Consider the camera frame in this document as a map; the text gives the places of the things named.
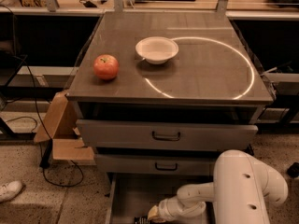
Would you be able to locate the bottom grey open drawer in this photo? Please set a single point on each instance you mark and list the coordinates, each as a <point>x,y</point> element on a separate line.
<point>133,195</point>

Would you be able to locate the black rxbar chocolate bar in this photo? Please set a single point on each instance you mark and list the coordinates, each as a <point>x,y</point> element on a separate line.
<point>141,220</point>

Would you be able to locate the top grey drawer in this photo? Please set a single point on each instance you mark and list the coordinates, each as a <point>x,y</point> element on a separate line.
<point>165,136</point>

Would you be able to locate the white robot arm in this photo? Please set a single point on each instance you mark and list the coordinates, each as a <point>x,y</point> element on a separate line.
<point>239,192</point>

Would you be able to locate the white shoe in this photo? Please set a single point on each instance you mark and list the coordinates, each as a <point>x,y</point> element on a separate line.
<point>10,190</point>

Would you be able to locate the red apple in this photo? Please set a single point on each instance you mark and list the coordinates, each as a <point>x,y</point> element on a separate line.
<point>106,67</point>

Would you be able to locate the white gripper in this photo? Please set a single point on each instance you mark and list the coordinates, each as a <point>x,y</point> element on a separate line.
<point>163,210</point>

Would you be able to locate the black office chair base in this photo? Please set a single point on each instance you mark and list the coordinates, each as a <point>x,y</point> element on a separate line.
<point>293,170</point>

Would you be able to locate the grey drawer cabinet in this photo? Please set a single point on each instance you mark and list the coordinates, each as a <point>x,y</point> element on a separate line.
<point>210,81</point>

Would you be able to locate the brown cardboard box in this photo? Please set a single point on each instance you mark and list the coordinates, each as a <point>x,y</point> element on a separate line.
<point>59,132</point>

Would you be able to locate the middle grey drawer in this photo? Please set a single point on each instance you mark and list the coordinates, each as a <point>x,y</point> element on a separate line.
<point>154,165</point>

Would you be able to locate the white bowl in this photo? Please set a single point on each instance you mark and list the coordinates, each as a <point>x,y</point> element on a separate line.
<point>156,49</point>

